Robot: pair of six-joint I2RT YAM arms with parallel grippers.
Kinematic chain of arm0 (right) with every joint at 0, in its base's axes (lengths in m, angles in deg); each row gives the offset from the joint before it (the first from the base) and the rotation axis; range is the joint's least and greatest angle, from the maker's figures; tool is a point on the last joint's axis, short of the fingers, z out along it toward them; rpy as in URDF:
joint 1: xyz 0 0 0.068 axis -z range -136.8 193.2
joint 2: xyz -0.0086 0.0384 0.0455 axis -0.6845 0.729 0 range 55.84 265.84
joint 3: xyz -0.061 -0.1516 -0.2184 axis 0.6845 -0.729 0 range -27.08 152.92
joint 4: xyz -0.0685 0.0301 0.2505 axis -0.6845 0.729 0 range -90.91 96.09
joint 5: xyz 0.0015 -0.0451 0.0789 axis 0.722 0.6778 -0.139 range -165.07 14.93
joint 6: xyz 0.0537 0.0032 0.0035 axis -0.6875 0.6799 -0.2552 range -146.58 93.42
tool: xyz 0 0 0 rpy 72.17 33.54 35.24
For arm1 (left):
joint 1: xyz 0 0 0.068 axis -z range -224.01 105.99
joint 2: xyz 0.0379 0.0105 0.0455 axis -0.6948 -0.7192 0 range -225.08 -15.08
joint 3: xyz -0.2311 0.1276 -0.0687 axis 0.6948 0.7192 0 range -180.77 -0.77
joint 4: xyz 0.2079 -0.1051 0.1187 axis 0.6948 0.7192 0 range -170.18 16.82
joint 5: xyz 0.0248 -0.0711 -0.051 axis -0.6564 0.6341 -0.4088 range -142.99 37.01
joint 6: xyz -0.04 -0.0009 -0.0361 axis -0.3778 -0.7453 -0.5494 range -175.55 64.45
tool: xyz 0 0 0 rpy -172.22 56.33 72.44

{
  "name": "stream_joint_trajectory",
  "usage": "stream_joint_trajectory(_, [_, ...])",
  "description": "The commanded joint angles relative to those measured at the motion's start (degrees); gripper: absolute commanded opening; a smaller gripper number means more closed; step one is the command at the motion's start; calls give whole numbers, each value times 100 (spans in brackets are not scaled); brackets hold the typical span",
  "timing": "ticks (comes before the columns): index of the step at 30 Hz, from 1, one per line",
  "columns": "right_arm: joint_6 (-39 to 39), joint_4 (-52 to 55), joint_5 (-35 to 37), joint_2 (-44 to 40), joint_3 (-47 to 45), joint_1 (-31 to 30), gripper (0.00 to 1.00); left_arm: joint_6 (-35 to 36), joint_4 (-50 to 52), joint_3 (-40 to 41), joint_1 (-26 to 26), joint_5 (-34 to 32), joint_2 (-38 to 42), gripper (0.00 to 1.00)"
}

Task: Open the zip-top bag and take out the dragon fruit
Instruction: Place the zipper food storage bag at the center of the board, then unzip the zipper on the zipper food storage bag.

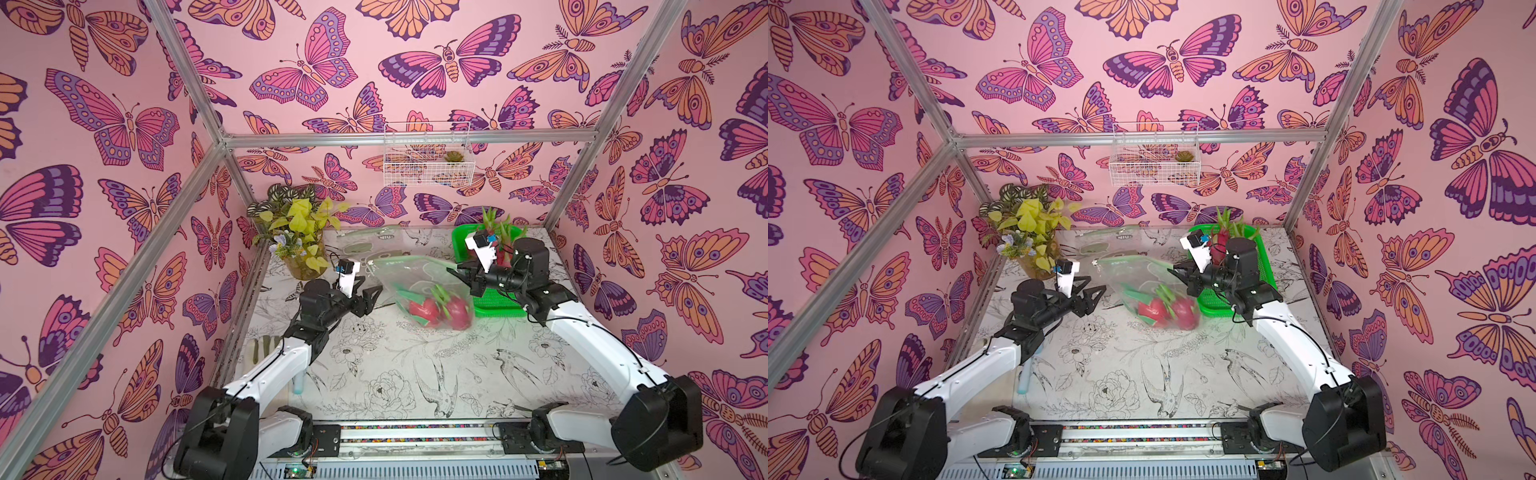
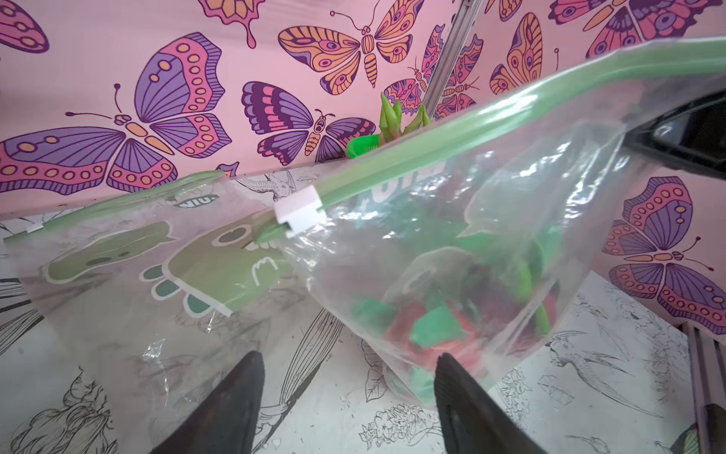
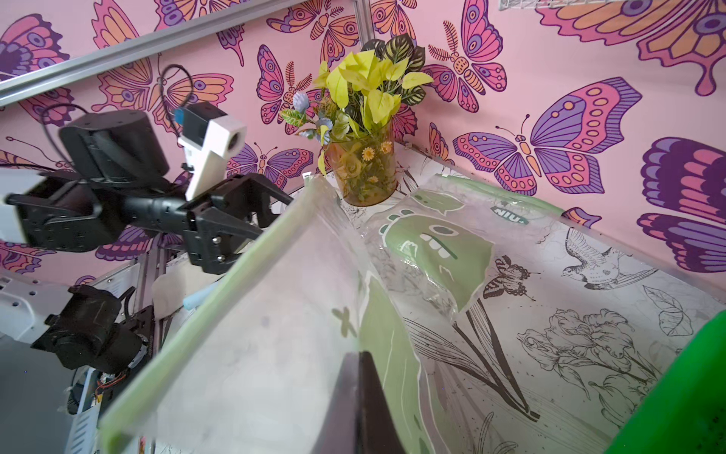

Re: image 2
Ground pink dragon fruit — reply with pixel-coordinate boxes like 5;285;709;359
378;94;431;147

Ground dragon fruit in far bag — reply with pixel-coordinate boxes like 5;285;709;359
353;246;552;401

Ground clear zip-top bag green seal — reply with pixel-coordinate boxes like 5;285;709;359
1;173;343;453

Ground aluminium frame struts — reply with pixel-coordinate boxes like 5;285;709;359
423;0;483;117

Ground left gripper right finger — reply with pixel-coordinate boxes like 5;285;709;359
434;353;545;454

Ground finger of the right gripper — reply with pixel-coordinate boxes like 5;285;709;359
624;91;725;181

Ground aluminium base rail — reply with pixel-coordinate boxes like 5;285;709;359
681;323;725;454

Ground green plastic basket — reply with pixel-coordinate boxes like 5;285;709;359
346;134;380;159

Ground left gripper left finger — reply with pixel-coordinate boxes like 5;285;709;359
152;351;265;454

